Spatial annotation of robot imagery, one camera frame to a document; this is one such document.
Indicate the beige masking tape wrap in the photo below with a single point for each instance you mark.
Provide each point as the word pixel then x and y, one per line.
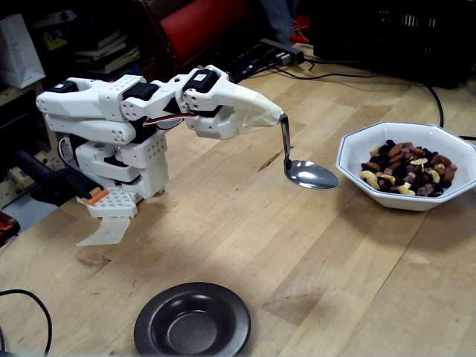
pixel 256 111

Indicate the blue denim fabric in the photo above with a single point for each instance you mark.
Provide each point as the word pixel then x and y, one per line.
pixel 277 18

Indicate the black plastic crate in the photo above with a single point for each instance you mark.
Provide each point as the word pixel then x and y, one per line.
pixel 372 37

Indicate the wooden shelf rack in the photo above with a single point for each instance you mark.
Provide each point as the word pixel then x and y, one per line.
pixel 15 93

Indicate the white octagonal bowl blue rim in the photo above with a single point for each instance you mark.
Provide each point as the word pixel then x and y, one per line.
pixel 401 202

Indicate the black clamp with orange pads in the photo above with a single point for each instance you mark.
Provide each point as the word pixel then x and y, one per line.
pixel 67 178

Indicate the dark brown metal plate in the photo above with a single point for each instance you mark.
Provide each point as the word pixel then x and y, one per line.
pixel 193 327

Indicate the red and black object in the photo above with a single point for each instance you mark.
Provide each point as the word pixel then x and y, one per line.
pixel 7 227

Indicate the trail mix nuts and raisins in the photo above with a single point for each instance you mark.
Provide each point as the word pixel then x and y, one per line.
pixel 405 167

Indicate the white gripper with motor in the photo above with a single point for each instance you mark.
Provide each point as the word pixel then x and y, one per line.
pixel 230 97

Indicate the bent metal spoon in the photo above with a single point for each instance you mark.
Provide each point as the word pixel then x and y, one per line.
pixel 312 176

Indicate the white robot arm with base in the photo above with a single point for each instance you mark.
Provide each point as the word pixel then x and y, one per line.
pixel 82 104

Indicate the white cardboard box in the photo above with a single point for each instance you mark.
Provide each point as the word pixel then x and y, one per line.
pixel 18 56

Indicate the red chair dark wood frame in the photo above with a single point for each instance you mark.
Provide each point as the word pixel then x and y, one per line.
pixel 201 22

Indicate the white paper scrap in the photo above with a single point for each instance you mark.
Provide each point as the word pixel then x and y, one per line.
pixel 108 232

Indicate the black electronic device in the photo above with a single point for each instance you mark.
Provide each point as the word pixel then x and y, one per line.
pixel 253 63

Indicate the yellow and black box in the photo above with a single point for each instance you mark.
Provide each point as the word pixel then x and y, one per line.
pixel 54 41

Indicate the stack of books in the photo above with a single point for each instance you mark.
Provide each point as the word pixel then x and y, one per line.
pixel 108 56

